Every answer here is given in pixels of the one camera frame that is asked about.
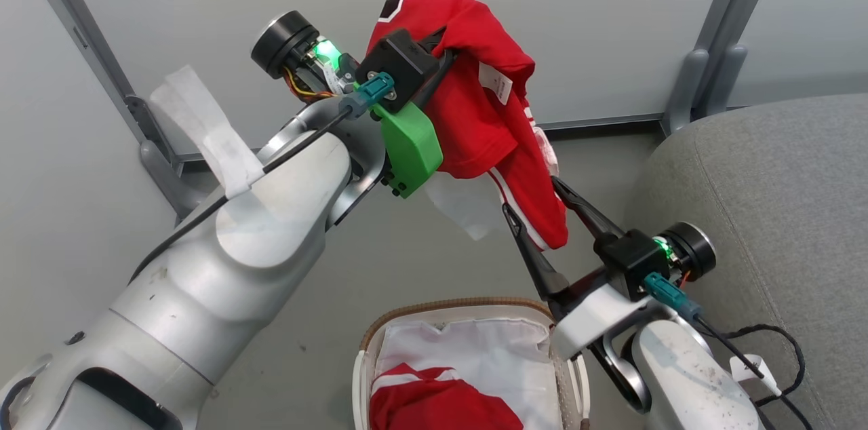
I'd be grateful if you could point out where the grey fabric sofa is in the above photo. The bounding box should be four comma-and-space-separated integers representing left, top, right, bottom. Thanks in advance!
620, 92, 868, 430

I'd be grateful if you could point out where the black braided cable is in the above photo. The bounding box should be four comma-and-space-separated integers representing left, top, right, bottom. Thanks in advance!
717, 324, 808, 410

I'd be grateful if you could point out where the red shirt with white label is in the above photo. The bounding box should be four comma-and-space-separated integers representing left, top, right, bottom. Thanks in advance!
366, 0, 570, 251

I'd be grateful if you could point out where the white basket with brown rim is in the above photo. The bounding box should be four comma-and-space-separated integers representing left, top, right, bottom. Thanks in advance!
351, 296, 592, 430

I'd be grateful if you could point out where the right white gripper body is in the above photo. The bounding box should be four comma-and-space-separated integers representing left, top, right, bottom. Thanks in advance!
549, 281, 655, 359

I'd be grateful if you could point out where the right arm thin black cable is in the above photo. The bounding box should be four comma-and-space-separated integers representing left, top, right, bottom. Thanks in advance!
692, 315, 814, 430

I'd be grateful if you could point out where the white cloth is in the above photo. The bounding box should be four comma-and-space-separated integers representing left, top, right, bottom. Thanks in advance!
370, 318, 564, 430

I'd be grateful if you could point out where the white tape strip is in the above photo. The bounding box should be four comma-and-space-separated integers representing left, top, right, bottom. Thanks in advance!
149, 65, 267, 200

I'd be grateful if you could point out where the left teal cable connector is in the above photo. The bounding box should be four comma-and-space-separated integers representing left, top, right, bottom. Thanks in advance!
339, 72, 396, 120

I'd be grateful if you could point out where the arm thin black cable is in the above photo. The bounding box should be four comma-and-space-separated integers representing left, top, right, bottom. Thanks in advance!
692, 315, 814, 430
129, 106, 353, 281

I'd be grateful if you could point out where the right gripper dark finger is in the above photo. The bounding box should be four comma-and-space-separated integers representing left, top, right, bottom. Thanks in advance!
552, 176, 625, 241
502, 203, 571, 302

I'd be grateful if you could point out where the teal cable connector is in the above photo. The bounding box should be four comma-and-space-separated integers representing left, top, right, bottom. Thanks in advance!
643, 272, 703, 321
339, 72, 396, 120

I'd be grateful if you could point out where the right teal cable connector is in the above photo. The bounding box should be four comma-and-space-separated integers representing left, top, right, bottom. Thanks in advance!
643, 272, 703, 321

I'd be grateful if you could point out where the left black cylindrical gripper motor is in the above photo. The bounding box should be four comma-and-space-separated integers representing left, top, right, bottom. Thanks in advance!
251, 9, 360, 102

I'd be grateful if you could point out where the grey tubular partition foot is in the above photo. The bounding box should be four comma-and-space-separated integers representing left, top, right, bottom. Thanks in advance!
705, 43, 747, 115
662, 48, 709, 136
139, 140, 204, 220

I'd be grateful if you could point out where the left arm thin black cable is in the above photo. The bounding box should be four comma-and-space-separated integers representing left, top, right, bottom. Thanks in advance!
129, 106, 353, 281

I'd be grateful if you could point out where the red garment with white stripe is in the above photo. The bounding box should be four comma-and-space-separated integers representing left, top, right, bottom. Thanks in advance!
368, 362, 524, 430

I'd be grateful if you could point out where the grey double partition post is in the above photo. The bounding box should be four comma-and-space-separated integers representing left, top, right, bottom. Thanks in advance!
692, 0, 787, 112

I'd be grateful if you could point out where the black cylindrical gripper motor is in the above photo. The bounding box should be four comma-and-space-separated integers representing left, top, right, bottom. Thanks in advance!
251, 9, 360, 102
654, 221, 717, 285

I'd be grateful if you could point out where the left green gripper body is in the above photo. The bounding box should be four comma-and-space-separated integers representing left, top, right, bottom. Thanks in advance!
370, 103, 445, 200

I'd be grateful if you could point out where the right black cylindrical gripper motor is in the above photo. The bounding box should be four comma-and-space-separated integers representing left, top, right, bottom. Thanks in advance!
654, 221, 717, 285

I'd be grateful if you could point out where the white cable tag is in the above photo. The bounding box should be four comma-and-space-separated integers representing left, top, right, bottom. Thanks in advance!
729, 353, 782, 395

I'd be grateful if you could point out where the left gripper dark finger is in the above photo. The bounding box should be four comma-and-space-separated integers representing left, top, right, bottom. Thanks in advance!
410, 49, 456, 112
419, 26, 450, 56

